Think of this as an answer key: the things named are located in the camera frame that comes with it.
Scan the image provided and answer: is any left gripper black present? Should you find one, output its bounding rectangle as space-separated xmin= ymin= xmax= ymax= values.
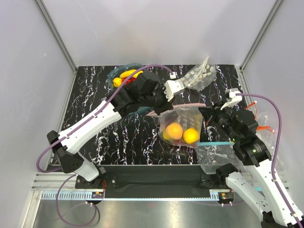
xmin=140 ymin=83 xmax=176 ymax=115

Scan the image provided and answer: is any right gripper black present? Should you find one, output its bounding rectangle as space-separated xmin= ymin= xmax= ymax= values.
xmin=199 ymin=100 xmax=240 ymax=143

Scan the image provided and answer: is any yellow lemon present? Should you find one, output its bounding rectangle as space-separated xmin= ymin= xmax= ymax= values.
xmin=183 ymin=128 xmax=200 ymax=144

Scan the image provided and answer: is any pink zip top bag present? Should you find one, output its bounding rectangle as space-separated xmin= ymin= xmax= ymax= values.
xmin=147 ymin=103 xmax=206 ymax=148

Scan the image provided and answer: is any teal plastic fruit tray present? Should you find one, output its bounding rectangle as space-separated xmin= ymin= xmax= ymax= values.
xmin=106 ymin=63 xmax=152 ymax=116

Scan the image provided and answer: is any orange peach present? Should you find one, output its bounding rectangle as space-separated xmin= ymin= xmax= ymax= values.
xmin=166 ymin=122 xmax=183 ymax=140

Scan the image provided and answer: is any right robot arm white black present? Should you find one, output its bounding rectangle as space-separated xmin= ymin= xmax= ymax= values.
xmin=199 ymin=104 xmax=304 ymax=228

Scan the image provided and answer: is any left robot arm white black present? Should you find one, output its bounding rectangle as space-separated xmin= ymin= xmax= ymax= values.
xmin=47 ymin=71 xmax=180 ymax=188

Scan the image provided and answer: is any clear bag with white pieces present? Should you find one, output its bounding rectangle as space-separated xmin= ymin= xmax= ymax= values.
xmin=181 ymin=56 xmax=217 ymax=91

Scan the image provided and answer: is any blue zip top bag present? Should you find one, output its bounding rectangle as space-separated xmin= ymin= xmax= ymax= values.
xmin=195 ymin=142 xmax=240 ymax=174

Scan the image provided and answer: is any orange zip top bag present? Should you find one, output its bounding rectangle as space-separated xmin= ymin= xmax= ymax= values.
xmin=245 ymin=101 xmax=276 ymax=150

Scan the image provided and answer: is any red pepper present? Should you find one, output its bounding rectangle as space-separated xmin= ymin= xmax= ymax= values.
xmin=124 ymin=77 xmax=136 ymax=85

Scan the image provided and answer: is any yellow banana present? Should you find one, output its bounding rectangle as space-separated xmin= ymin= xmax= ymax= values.
xmin=119 ymin=69 xmax=143 ymax=79

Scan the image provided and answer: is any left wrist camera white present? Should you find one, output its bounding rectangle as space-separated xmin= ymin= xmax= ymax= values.
xmin=164 ymin=79 xmax=185 ymax=102

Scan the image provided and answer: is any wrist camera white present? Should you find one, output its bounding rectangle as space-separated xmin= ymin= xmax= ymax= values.
xmin=164 ymin=79 xmax=185 ymax=102
xmin=220 ymin=88 xmax=242 ymax=110

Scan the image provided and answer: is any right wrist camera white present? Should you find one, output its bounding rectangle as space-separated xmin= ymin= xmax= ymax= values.
xmin=220 ymin=88 xmax=242 ymax=110

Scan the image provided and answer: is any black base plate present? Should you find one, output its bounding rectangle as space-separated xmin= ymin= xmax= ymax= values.
xmin=75 ymin=165 xmax=231 ymax=194

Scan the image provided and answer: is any white cable duct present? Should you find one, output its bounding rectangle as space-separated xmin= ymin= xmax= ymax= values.
xmin=41 ymin=190 xmax=220 ymax=201

